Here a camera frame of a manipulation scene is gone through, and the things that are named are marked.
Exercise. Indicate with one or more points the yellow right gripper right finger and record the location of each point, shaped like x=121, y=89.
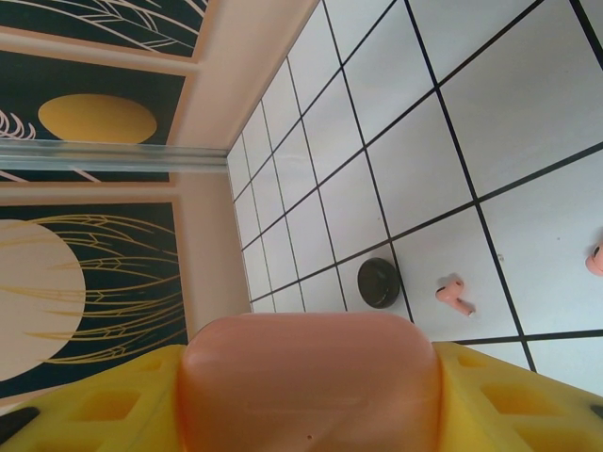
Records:
x=518, y=414

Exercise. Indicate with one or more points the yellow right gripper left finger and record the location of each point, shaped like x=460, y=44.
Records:
x=103, y=405

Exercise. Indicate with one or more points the small round disc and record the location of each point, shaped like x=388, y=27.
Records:
x=377, y=282

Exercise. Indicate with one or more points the pink earbud charging case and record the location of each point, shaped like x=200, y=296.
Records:
x=306, y=376

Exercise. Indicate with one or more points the aluminium frame post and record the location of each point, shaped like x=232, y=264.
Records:
x=94, y=157

